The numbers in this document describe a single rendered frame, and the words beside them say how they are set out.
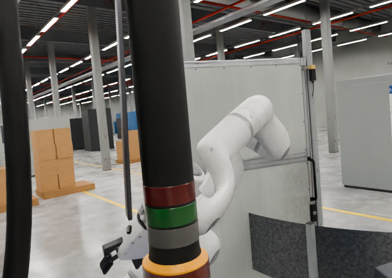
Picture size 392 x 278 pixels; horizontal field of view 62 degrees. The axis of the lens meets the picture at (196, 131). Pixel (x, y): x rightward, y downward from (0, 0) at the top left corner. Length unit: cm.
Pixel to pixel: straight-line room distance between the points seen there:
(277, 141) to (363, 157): 572
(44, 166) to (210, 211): 780
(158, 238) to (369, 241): 191
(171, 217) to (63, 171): 834
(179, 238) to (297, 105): 229
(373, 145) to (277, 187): 432
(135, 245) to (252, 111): 44
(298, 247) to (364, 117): 466
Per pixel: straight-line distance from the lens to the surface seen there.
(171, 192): 20
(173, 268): 21
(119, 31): 21
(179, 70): 20
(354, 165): 680
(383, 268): 95
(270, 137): 99
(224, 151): 76
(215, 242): 98
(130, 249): 78
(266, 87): 234
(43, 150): 836
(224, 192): 71
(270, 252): 232
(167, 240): 21
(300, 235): 215
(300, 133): 248
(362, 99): 659
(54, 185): 851
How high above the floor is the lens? 166
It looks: 3 degrees down
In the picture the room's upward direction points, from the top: 5 degrees counter-clockwise
